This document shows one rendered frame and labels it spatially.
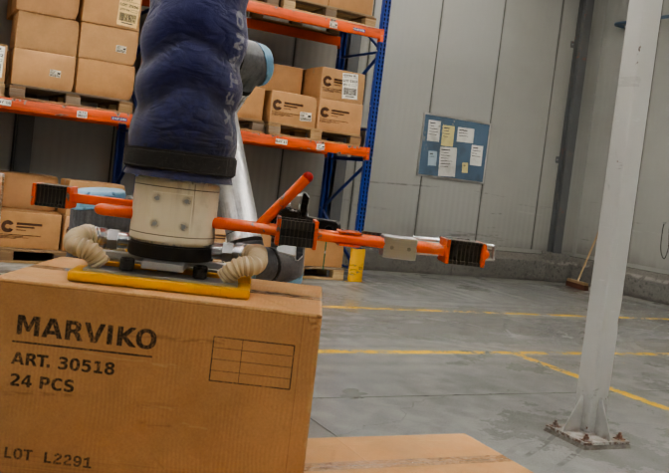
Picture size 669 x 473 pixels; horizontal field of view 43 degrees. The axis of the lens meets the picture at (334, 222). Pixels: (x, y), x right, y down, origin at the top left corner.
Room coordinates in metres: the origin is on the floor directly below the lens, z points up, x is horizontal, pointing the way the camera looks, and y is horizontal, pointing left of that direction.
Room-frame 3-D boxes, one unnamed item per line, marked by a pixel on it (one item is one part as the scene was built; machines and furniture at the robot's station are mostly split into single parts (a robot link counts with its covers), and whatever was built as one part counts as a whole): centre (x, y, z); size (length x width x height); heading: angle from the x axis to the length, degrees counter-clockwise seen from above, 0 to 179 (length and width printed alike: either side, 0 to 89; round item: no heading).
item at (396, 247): (1.76, -0.14, 1.07); 0.07 x 0.07 x 0.04; 5
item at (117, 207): (1.85, 0.14, 1.07); 0.93 x 0.30 x 0.04; 95
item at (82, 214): (2.44, 0.68, 1.00); 0.17 x 0.15 x 0.18; 140
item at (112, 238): (1.71, 0.33, 1.01); 0.34 x 0.25 x 0.06; 95
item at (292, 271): (2.18, 0.12, 0.96); 0.12 x 0.09 x 0.12; 140
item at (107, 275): (1.62, 0.32, 0.97); 0.34 x 0.10 x 0.05; 95
